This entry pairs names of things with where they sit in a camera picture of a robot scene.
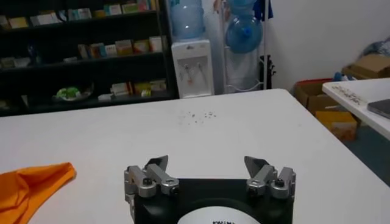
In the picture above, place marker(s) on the blue bag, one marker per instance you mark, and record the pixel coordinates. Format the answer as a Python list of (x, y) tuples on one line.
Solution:
[(342, 76)]

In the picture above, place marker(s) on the orange white medicine box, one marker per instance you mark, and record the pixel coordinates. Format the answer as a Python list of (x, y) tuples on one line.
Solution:
[(140, 46)]

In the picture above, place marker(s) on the white water dispenser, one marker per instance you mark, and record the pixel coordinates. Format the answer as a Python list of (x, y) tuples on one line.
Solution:
[(192, 70)]

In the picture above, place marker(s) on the black shelf unit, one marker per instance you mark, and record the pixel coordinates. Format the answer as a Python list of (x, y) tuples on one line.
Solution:
[(61, 76)]

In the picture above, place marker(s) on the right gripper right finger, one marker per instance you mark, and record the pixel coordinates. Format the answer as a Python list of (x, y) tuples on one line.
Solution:
[(268, 179)]

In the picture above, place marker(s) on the black folded tripod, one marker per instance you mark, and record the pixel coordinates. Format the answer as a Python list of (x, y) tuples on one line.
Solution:
[(268, 71)]

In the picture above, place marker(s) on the yellow tall box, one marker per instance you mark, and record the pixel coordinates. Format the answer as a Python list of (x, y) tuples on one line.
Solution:
[(153, 4)]

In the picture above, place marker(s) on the white side table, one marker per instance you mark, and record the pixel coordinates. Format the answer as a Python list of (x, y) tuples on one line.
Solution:
[(365, 118)]

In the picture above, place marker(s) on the pile of grey clothes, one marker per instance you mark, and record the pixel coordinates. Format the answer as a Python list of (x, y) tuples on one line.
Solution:
[(379, 47)]

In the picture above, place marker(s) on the white blue medicine box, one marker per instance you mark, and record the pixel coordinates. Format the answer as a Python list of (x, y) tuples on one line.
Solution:
[(80, 14)]

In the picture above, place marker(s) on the pink rag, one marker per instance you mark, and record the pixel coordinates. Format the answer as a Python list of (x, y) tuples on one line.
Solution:
[(220, 6)]

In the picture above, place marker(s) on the teal white medicine box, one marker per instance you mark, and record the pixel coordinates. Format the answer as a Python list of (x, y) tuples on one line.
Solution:
[(113, 9)]

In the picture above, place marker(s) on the yellow white medicine box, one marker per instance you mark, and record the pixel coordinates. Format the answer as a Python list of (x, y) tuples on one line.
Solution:
[(124, 47)]

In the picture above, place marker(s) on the small green medicine box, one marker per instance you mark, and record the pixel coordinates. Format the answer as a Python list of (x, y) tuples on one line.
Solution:
[(146, 93)]

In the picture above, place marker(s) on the yellow open carton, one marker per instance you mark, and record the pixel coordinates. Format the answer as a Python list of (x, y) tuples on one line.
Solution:
[(336, 124)]

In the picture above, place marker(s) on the white tall medicine box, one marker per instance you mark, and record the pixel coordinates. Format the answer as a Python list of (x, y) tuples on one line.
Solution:
[(83, 51)]

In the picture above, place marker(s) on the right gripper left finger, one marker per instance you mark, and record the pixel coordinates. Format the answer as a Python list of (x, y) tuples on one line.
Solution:
[(152, 179)]

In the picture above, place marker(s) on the colourful tall box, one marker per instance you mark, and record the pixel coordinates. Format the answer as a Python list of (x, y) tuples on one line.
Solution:
[(143, 5)]

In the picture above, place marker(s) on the dark blue cloth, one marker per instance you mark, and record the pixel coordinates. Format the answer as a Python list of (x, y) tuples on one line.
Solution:
[(262, 9)]

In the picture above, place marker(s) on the bowl with green packets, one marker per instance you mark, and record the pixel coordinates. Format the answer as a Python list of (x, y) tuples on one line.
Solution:
[(70, 93)]

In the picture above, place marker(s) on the small white medicine box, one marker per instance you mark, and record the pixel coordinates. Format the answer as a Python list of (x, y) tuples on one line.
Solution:
[(111, 50)]

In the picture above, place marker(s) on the black smartphone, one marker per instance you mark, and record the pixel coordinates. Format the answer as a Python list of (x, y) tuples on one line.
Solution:
[(381, 108)]

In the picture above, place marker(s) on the white paper cup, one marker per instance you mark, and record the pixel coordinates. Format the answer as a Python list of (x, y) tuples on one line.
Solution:
[(159, 45)]

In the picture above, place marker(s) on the flat yellow medicine box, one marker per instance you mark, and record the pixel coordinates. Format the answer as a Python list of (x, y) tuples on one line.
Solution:
[(99, 13)]

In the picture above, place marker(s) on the blue water jug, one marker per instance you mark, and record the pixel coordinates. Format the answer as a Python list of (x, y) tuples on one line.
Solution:
[(243, 35), (187, 21), (242, 6)]

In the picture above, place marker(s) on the dark blue bottle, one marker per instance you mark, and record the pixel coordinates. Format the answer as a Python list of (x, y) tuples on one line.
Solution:
[(32, 51)]

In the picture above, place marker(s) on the flat white medicine box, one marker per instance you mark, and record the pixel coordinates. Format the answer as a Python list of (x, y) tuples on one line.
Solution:
[(70, 59), (104, 97)]

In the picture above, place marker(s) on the open brown cardboard box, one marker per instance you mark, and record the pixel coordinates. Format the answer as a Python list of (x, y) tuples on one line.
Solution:
[(370, 65)]

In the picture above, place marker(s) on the open cardboard box red rim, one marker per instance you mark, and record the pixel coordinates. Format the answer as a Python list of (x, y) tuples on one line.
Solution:
[(307, 94)]

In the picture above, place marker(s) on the green yellow medicine box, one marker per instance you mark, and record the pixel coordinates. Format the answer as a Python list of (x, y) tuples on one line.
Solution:
[(142, 86)]

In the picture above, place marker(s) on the orange t-shirt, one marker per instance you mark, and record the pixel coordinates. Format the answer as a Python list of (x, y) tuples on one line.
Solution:
[(27, 188)]

